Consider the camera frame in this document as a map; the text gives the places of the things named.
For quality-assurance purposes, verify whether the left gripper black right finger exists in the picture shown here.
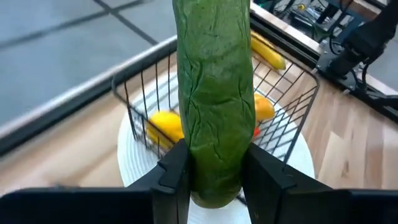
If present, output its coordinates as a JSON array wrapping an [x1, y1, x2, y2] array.
[[242, 142, 398, 224]]

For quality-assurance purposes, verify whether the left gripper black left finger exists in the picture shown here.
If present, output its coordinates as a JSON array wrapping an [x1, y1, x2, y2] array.
[[0, 139, 191, 224]]

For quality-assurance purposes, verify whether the glossy yellow bell pepper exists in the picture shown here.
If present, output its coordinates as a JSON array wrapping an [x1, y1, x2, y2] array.
[[254, 93, 276, 122]]

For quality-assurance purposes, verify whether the green cucumber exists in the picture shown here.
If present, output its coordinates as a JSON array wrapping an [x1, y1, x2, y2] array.
[[172, 0, 256, 209]]

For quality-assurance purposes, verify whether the yellow banana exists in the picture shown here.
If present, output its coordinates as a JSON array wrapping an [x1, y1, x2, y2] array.
[[250, 30, 287, 71]]

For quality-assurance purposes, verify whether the white round woven placemat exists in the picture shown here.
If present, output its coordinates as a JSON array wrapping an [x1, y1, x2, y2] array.
[[117, 71, 315, 224]]

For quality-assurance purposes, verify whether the yellow lemon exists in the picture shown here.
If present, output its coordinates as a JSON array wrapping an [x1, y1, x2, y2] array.
[[146, 110, 185, 149]]

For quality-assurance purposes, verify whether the black wire basket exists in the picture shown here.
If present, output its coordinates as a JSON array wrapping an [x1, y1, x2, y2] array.
[[111, 35, 320, 166]]

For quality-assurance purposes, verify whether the black aluminium table frame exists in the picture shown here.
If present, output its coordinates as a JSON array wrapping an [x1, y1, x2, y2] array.
[[0, 1, 398, 156]]

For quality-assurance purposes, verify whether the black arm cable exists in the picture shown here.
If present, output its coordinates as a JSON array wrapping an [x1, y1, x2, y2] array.
[[349, 55, 377, 94]]

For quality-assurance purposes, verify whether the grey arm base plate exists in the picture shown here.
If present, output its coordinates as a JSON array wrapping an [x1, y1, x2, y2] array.
[[315, 39, 398, 108]]

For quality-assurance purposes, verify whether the cluttered equipment with cables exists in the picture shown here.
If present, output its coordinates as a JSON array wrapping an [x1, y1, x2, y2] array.
[[257, 0, 386, 41]]

